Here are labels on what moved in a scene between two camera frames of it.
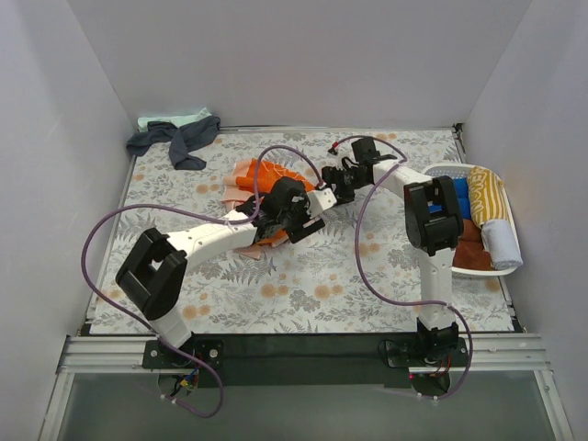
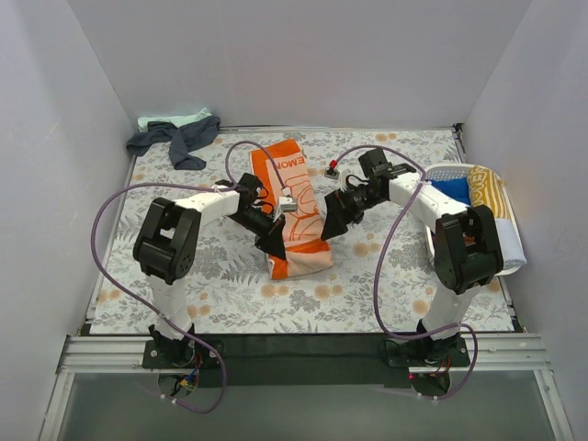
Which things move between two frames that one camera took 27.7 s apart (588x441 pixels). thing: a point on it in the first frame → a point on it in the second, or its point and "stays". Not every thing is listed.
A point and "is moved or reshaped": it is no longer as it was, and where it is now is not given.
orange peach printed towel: [243, 188] is moved or reshaped
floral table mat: [356, 272] stays
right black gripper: [334, 179] → [338, 208]
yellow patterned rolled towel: [487, 196] stays
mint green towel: [176, 120] stays
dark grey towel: [192, 134] stays
